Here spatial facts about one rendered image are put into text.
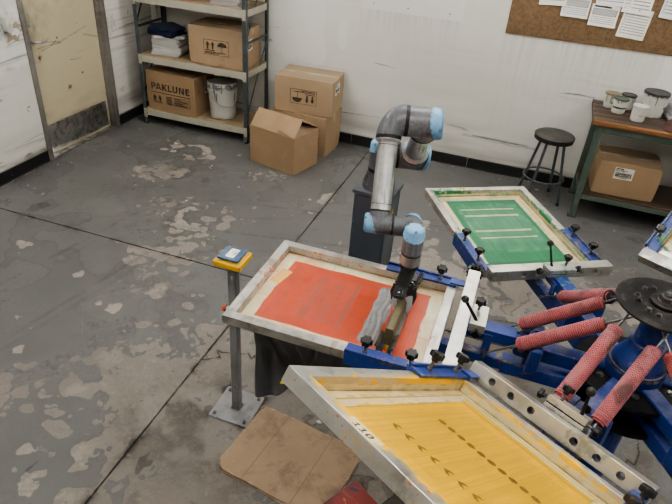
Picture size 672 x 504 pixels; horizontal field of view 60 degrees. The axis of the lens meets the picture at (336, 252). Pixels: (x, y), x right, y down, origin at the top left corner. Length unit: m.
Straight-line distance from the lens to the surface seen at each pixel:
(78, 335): 3.80
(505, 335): 2.22
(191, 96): 6.31
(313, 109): 5.80
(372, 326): 2.24
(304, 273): 2.50
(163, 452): 3.09
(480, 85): 5.81
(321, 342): 2.11
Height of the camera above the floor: 2.40
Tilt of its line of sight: 33 degrees down
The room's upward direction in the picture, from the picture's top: 5 degrees clockwise
